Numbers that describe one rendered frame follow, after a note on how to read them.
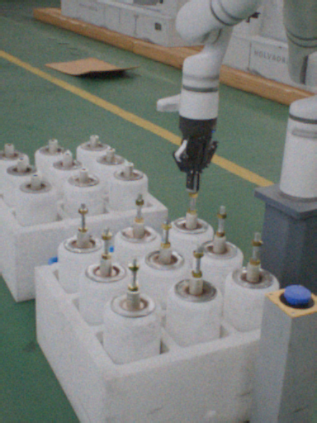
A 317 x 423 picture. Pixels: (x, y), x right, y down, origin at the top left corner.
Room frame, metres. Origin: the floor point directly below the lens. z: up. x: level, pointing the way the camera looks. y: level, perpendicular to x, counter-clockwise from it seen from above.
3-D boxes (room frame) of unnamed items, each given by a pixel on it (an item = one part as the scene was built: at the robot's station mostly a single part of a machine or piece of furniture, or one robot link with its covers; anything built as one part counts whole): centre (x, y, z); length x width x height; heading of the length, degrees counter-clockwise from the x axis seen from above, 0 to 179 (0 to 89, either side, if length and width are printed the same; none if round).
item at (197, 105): (1.25, -0.05, 0.52); 0.11 x 0.09 x 0.06; 52
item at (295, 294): (0.86, -0.21, 0.32); 0.04 x 0.04 x 0.02
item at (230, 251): (1.14, -0.11, 0.25); 0.08 x 0.08 x 0.01
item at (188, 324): (0.98, -0.06, 0.16); 0.10 x 0.10 x 0.18
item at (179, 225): (1.24, -0.06, 0.25); 0.08 x 0.08 x 0.01
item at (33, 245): (1.57, 0.25, 0.09); 0.39 x 0.39 x 0.18; 28
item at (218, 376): (1.08, -0.01, 0.09); 0.39 x 0.39 x 0.18; 28
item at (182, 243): (1.24, -0.06, 0.16); 0.10 x 0.10 x 0.18
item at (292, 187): (1.33, -0.30, 0.39); 0.09 x 0.09 x 0.17; 35
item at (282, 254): (1.33, -0.30, 0.15); 0.15 x 0.15 x 0.30; 35
